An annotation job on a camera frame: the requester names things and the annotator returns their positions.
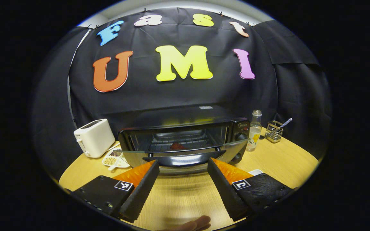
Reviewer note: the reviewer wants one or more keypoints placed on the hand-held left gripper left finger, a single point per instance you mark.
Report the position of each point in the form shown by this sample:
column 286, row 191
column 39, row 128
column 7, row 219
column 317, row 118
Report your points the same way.
column 140, row 195

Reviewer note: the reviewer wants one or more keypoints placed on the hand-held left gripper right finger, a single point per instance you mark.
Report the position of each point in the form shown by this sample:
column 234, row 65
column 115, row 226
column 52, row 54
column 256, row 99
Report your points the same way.
column 225, row 192

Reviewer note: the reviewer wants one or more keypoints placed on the brown meat piece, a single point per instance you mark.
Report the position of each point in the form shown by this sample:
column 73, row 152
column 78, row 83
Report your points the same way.
column 177, row 146

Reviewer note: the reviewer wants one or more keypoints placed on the black electric oven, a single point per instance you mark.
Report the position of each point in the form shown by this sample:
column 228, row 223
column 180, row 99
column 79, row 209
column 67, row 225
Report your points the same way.
column 172, row 117

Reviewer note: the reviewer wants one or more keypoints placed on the white rectangular tray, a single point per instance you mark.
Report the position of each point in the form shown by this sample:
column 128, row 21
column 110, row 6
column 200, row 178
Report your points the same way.
column 255, row 172

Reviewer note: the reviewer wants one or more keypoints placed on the white divided dish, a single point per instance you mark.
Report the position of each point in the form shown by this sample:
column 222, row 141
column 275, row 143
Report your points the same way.
column 111, row 160

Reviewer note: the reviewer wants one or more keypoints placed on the clear glass bottle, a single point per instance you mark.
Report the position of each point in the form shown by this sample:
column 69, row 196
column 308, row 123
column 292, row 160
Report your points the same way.
column 254, row 131

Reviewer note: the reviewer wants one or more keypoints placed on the white toaster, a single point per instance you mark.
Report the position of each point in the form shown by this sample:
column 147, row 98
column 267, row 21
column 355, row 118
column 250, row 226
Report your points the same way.
column 94, row 138

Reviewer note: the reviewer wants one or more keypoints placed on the black backdrop cloth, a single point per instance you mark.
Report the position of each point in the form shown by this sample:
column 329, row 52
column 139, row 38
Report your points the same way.
column 178, row 96

